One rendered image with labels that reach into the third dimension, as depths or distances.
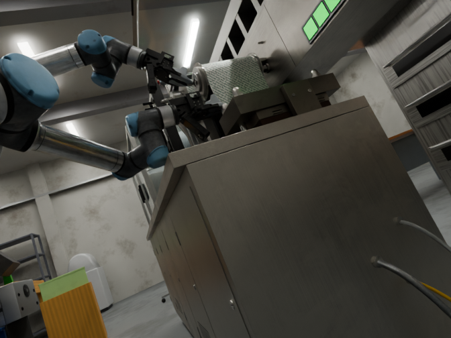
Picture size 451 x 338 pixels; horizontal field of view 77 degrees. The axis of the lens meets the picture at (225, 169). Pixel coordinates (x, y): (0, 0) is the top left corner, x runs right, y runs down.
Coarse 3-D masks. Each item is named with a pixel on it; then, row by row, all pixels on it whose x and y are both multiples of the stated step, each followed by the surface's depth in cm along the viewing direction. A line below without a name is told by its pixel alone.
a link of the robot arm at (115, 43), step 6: (108, 36) 105; (108, 42) 104; (114, 42) 104; (120, 42) 105; (108, 48) 104; (114, 48) 104; (120, 48) 105; (126, 48) 105; (114, 54) 104; (120, 54) 105; (126, 54) 105; (120, 60) 106; (126, 60) 107
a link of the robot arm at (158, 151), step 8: (144, 136) 89; (152, 136) 89; (160, 136) 91; (144, 144) 89; (152, 144) 89; (160, 144) 90; (136, 152) 91; (144, 152) 89; (152, 152) 88; (160, 152) 89; (168, 152) 92; (136, 160) 91; (144, 160) 91; (152, 160) 88; (160, 160) 88
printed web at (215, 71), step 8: (248, 56) 117; (208, 64) 109; (216, 64) 110; (224, 64) 110; (232, 64) 111; (240, 64) 112; (248, 64) 113; (256, 64) 115; (208, 72) 107; (216, 72) 108; (224, 72) 109; (232, 72) 110; (240, 72) 111; (248, 72) 112; (208, 80) 106; (192, 88) 130; (192, 96) 129
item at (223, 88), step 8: (256, 72) 113; (216, 80) 107; (224, 80) 108; (232, 80) 109; (240, 80) 110; (248, 80) 111; (256, 80) 112; (264, 80) 113; (216, 88) 106; (224, 88) 107; (232, 88) 108; (240, 88) 109; (248, 88) 110; (256, 88) 111; (264, 88) 112; (224, 96) 106; (232, 96) 107
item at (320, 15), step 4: (320, 4) 89; (320, 8) 89; (324, 8) 88; (316, 12) 91; (320, 12) 90; (324, 12) 88; (316, 16) 91; (320, 16) 90; (324, 16) 89; (316, 20) 92; (320, 20) 90; (324, 20) 89; (320, 24) 91
